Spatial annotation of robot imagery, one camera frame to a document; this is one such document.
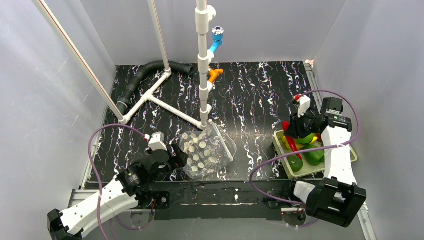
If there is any fake red chili pepper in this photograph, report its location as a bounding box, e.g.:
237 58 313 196
282 121 298 152

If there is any fake green apple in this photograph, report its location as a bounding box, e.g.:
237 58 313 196
294 133 318 145

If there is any yellow fake banana bunch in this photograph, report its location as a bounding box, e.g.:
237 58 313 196
282 136 315 152

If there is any clear polka dot zip bag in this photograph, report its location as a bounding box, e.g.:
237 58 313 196
178 120 237 180

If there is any fake green pepper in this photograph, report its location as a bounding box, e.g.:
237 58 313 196
303 150 325 167

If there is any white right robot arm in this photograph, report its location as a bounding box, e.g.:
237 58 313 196
284 94 367 228

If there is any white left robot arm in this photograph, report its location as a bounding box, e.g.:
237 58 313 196
47 144 189 240

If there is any fake green lime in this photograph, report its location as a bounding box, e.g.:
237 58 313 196
286 155 304 173

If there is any pale green perforated basket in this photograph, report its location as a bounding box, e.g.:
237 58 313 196
280 127 357 185

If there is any orange pipe fitting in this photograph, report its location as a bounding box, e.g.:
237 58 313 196
208 68 224 84

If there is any blue faucet fixture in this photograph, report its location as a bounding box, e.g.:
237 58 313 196
208 26 225 54

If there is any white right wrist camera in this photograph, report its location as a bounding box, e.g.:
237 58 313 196
293 94 311 118

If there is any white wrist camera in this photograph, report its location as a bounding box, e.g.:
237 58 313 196
293 94 311 118
148 132 167 152

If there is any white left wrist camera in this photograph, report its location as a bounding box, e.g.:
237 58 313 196
148 132 167 152

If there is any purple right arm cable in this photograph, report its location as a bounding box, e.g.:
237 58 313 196
249 90 361 229

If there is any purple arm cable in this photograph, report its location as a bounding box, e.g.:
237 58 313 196
249 90 361 229
87 124 150 240

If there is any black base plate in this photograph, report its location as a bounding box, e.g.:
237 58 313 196
150 181 301 221

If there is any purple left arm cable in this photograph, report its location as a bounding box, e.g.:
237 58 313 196
87 124 150 240

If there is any black corrugated hose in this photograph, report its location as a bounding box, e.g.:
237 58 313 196
115 60 195 115

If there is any white pvc pipe frame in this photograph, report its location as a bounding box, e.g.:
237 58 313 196
33 0 216 130

